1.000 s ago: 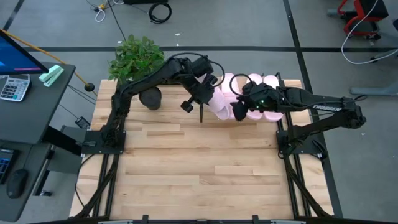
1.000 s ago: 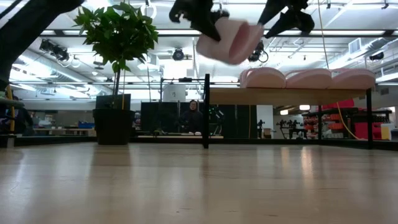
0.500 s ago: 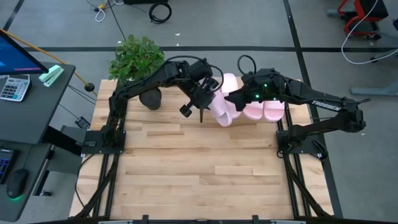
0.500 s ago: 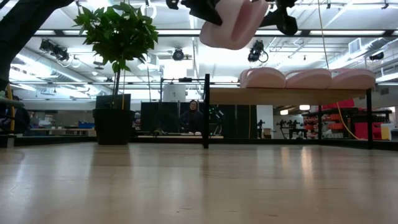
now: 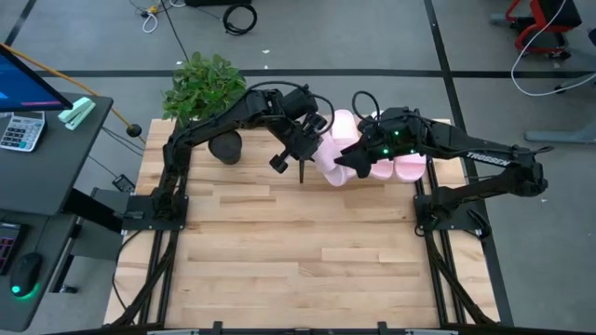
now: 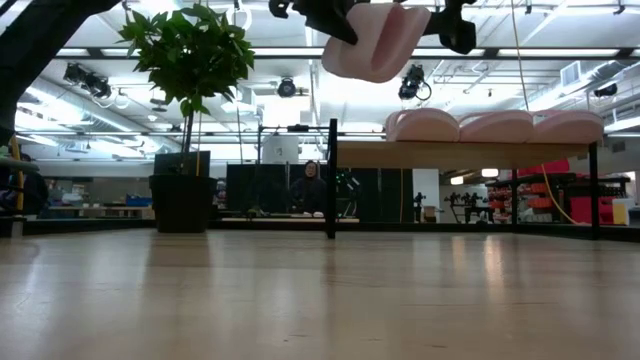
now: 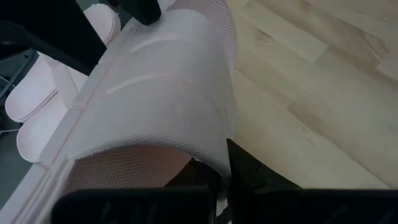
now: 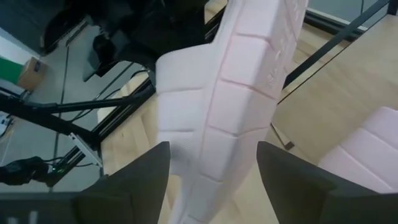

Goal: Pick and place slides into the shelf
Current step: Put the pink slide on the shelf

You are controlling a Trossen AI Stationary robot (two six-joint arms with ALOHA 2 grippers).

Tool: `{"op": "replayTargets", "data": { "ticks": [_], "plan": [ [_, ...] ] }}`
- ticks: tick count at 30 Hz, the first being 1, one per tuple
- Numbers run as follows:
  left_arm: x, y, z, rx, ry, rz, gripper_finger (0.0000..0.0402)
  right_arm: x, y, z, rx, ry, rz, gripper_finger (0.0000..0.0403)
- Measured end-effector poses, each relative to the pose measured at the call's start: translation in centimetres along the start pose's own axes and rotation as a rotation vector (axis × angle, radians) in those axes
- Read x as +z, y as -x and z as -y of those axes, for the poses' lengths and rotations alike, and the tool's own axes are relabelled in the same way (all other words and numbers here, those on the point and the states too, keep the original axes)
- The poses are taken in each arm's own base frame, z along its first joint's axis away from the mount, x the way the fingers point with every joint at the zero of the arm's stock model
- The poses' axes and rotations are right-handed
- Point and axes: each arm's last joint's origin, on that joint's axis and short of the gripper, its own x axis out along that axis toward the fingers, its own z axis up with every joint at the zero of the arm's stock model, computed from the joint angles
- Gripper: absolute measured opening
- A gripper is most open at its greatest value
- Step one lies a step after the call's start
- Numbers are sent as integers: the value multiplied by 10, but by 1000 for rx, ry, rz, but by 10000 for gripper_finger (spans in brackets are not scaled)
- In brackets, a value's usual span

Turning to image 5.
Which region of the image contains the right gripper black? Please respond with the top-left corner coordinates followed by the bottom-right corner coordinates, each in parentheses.
top-left (333, 118), bottom-right (411, 168)

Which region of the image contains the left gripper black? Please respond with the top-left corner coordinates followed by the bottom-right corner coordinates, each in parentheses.
top-left (278, 113), bottom-right (329, 160)

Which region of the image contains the potted green plant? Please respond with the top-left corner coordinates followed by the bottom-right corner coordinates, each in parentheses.
top-left (161, 50), bottom-right (248, 166)

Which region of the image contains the black box on floor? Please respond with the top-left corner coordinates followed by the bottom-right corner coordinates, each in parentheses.
top-left (183, 0), bottom-right (252, 7)

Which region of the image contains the black power adapter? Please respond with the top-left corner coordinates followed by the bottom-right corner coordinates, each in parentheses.
top-left (112, 173), bottom-right (137, 194)

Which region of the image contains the grey metal stand leg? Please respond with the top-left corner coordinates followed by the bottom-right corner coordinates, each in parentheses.
top-left (524, 121), bottom-right (596, 144)

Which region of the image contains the mint green stapler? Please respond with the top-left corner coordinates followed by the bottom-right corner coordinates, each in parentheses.
top-left (57, 96), bottom-right (97, 131)

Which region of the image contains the black office desk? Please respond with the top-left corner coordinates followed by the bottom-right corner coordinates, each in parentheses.
top-left (0, 91), bottom-right (123, 333)

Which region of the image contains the grey desk calculator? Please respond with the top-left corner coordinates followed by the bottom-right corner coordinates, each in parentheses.
top-left (0, 110), bottom-right (47, 153)

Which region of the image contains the black computer monitor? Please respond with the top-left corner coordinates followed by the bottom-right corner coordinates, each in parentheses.
top-left (0, 43), bottom-right (75, 114)

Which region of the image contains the black computer mouse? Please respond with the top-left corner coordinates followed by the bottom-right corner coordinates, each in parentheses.
top-left (9, 252), bottom-right (44, 298)

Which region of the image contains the black backlit keyboard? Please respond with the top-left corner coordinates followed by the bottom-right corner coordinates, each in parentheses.
top-left (0, 221), bottom-right (24, 276)

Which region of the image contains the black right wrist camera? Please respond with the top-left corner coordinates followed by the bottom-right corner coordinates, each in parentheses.
top-left (352, 160), bottom-right (375, 181)

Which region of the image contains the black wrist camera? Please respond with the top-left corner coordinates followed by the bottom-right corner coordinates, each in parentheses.
top-left (352, 160), bottom-right (375, 181)
top-left (268, 151), bottom-right (291, 176)

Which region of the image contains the black frame wooden shelf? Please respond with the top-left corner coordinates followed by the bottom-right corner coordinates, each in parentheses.
top-left (299, 108), bottom-right (437, 185)

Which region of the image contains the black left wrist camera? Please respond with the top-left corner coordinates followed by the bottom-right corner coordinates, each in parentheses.
top-left (268, 151), bottom-right (291, 176)

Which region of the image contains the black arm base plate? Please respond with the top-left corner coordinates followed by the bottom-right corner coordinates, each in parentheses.
top-left (413, 194), bottom-right (485, 233)
top-left (121, 194), bottom-right (190, 232)

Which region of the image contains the coiled black cable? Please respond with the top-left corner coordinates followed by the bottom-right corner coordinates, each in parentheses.
top-left (222, 3), bottom-right (258, 36)

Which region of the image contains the long white floor cable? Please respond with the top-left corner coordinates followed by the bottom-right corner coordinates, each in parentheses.
top-left (510, 0), bottom-right (596, 98)

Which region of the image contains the thin black floor cable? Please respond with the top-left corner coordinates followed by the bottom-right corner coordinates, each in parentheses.
top-left (160, 0), bottom-right (190, 61)

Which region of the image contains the black aluminium table frame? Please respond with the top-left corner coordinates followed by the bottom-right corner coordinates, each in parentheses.
top-left (104, 109), bottom-right (513, 335)

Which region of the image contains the short white cable loop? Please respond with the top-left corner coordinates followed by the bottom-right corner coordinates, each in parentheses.
top-left (141, 9), bottom-right (160, 34)

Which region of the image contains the red frame black cart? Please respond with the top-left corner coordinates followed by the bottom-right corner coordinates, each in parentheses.
top-left (505, 0), bottom-right (583, 60)

